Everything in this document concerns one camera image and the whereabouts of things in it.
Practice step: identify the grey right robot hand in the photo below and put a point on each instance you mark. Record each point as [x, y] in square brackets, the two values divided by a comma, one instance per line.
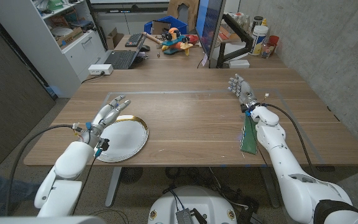
[245, 91]

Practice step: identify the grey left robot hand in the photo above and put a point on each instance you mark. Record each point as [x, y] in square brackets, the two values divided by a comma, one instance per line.
[99, 127]

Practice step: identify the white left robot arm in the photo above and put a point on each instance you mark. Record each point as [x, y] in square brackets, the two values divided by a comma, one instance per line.
[67, 168]

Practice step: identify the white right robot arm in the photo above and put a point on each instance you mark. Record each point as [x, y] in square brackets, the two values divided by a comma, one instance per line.
[287, 174]

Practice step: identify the white gold-rimmed paper plate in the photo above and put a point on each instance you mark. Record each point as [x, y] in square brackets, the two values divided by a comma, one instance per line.
[126, 137]

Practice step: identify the small white box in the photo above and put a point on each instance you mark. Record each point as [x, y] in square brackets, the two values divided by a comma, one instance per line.
[239, 63]

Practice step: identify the clear glass jar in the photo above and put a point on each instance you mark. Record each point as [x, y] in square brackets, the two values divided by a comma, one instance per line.
[266, 50]

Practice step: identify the green circuit board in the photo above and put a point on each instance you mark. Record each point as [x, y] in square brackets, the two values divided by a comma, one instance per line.
[247, 141]

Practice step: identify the white plastic canister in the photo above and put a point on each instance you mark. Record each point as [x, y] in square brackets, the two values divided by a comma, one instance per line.
[257, 40]

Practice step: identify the black round fan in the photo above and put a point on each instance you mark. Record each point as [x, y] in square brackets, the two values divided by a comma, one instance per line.
[131, 175]

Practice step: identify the red cup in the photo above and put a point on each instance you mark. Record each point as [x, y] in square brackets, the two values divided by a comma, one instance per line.
[273, 40]

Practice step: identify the dark-lidded jar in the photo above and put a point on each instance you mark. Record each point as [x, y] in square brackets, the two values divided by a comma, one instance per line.
[256, 21]

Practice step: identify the black laptop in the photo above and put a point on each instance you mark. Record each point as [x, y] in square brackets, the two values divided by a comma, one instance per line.
[121, 59]

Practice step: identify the yellow bottle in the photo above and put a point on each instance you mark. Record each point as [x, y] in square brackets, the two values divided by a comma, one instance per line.
[264, 22]

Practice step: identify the red bowl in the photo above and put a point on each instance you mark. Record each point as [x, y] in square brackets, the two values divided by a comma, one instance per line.
[193, 39]

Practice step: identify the flat computer monitor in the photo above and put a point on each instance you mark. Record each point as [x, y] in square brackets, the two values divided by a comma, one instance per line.
[210, 25]

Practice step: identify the colourful toy airplane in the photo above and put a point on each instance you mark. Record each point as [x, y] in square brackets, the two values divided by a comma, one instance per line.
[176, 42]

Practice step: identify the open cardboard box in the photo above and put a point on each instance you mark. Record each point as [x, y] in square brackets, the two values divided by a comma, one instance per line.
[113, 39]

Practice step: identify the black computer mouse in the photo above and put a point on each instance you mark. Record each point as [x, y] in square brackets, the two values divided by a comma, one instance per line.
[145, 48]

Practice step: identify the black keyboard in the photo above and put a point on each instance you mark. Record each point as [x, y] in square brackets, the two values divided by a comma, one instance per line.
[134, 40]

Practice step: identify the white shelf cabinet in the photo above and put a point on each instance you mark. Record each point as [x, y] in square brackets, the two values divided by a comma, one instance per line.
[42, 53]

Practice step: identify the blue plastic bin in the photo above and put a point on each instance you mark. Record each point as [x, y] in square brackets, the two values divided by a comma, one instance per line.
[176, 23]

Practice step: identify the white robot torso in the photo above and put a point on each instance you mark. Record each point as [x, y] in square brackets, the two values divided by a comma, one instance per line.
[194, 199]

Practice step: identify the grey heat sink module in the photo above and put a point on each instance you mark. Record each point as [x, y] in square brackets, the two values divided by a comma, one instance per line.
[184, 217]

